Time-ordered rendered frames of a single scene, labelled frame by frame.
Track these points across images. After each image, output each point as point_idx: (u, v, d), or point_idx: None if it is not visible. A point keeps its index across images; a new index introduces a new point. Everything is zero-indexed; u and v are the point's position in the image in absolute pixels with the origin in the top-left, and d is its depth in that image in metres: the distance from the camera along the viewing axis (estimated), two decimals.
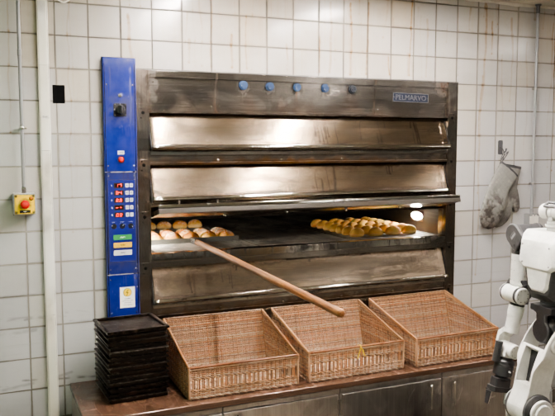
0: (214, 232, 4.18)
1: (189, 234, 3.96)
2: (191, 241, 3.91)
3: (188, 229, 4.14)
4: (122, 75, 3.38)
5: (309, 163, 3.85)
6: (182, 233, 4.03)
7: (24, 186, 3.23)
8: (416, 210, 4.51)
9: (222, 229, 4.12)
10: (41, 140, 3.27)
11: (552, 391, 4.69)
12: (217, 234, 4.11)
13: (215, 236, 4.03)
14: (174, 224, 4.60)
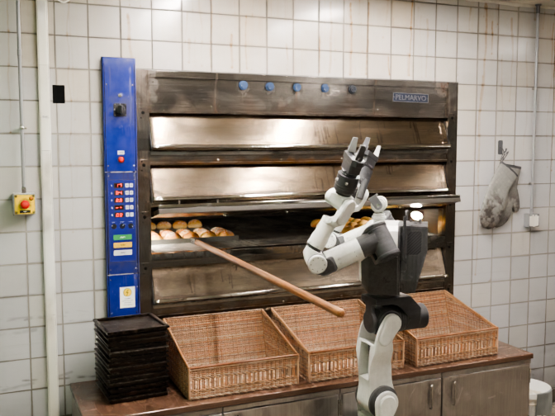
0: (214, 232, 4.18)
1: (189, 234, 3.96)
2: (191, 241, 3.91)
3: (188, 229, 4.14)
4: (122, 75, 3.38)
5: (309, 163, 3.85)
6: (182, 233, 4.03)
7: (24, 186, 3.23)
8: (416, 210, 4.51)
9: (222, 229, 4.12)
10: (41, 140, 3.27)
11: (552, 391, 4.69)
12: (217, 234, 4.11)
13: (215, 236, 4.03)
14: (174, 224, 4.60)
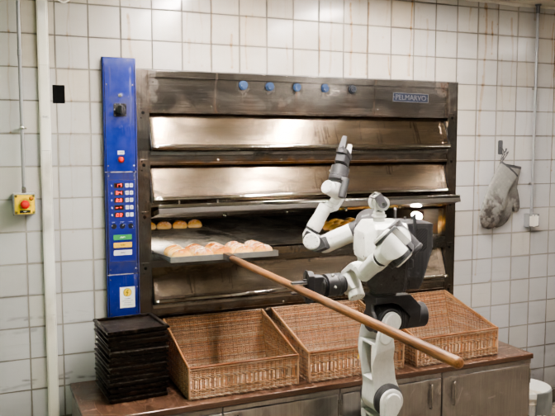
0: (249, 246, 3.62)
1: (222, 249, 3.40)
2: (225, 257, 3.35)
3: (219, 243, 3.58)
4: (122, 75, 3.38)
5: (309, 163, 3.85)
6: (212, 248, 3.47)
7: (24, 186, 3.23)
8: (416, 210, 4.51)
9: (258, 243, 3.56)
10: (41, 140, 3.27)
11: (552, 391, 4.69)
12: (253, 248, 3.55)
13: (252, 251, 3.47)
14: (174, 224, 4.60)
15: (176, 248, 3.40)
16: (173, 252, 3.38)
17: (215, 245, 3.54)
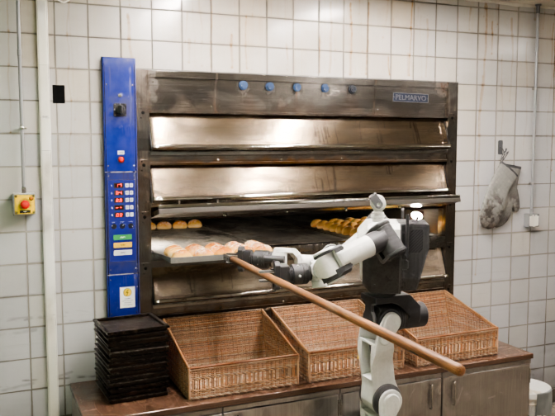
0: (249, 246, 3.62)
1: (222, 250, 3.40)
2: (225, 258, 3.36)
3: (219, 243, 3.58)
4: (122, 75, 3.38)
5: (309, 163, 3.85)
6: (212, 248, 3.47)
7: (24, 186, 3.23)
8: (416, 210, 4.51)
9: (258, 243, 3.57)
10: (41, 140, 3.27)
11: (552, 391, 4.69)
12: (253, 248, 3.55)
13: None
14: (174, 224, 4.60)
15: (176, 248, 3.40)
16: (173, 252, 3.38)
17: (215, 245, 3.55)
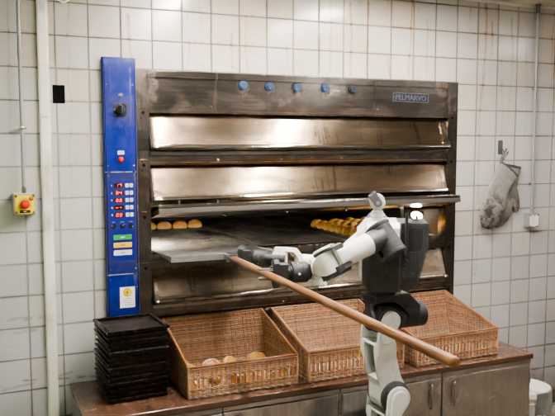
0: (272, 378, 3.34)
1: None
2: (225, 257, 3.35)
3: (242, 378, 3.29)
4: (122, 75, 3.38)
5: (309, 163, 3.85)
6: None
7: (24, 186, 3.23)
8: (416, 210, 4.51)
9: (276, 368, 3.43)
10: (41, 140, 3.27)
11: (552, 391, 4.69)
12: (268, 372, 3.43)
13: (259, 366, 3.53)
14: (174, 224, 4.60)
15: None
16: None
17: (234, 378, 3.31)
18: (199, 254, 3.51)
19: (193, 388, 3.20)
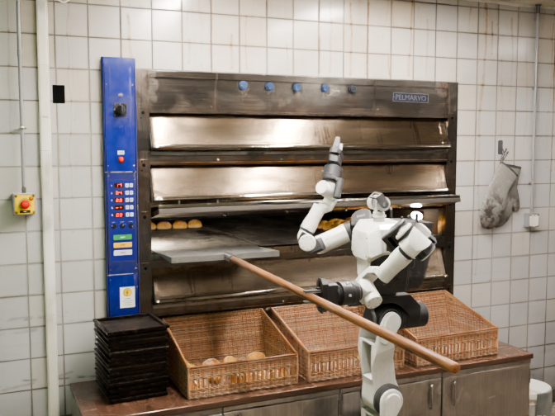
0: (272, 378, 3.34)
1: None
2: (225, 258, 3.35)
3: (242, 378, 3.29)
4: (122, 75, 3.38)
5: (309, 163, 3.85)
6: None
7: (24, 186, 3.23)
8: (416, 210, 4.51)
9: (276, 368, 3.43)
10: (41, 140, 3.27)
11: (552, 391, 4.69)
12: (268, 372, 3.43)
13: (259, 366, 3.53)
14: (174, 224, 4.60)
15: None
16: None
17: (234, 378, 3.31)
18: (199, 254, 3.51)
19: (193, 388, 3.20)
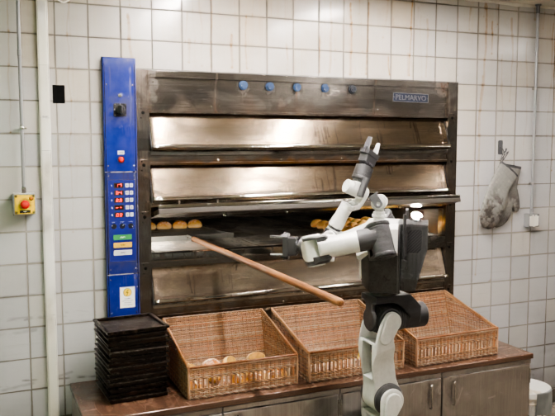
0: (272, 378, 3.34)
1: None
2: (188, 238, 4.03)
3: (242, 378, 3.29)
4: (122, 75, 3.38)
5: (309, 163, 3.85)
6: None
7: (24, 186, 3.23)
8: (416, 210, 4.51)
9: (276, 368, 3.43)
10: (41, 140, 3.27)
11: (552, 391, 4.69)
12: (268, 372, 3.43)
13: (259, 366, 3.53)
14: (174, 224, 4.60)
15: None
16: None
17: (234, 378, 3.31)
18: None
19: (193, 388, 3.20)
